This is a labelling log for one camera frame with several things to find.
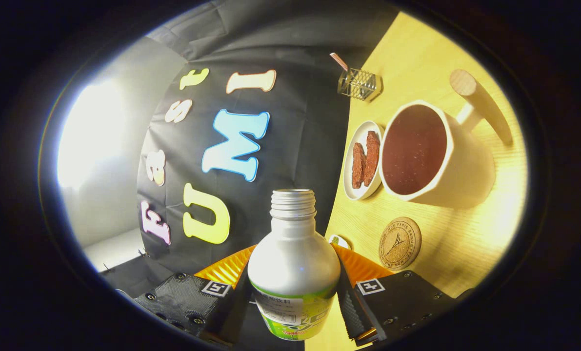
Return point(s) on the white oval plate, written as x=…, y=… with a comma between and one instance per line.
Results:
x=356, y=195

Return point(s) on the striped paper straw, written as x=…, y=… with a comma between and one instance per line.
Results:
x=339, y=61

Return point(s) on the round cork coaster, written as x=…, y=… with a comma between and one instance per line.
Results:
x=400, y=243

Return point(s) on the wooden table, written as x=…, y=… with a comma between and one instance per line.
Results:
x=417, y=58

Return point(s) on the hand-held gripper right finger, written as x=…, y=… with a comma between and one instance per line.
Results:
x=351, y=312

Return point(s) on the brown meat patty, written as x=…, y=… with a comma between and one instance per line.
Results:
x=371, y=158
x=358, y=165

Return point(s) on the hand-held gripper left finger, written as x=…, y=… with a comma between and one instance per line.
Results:
x=231, y=317

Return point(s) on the black backdrop cloth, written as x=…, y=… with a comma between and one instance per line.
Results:
x=300, y=146

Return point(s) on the white divided dish with beans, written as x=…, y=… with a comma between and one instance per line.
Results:
x=340, y=241

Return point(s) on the silver bottle with green label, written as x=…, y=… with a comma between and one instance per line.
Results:
x=292, y=263

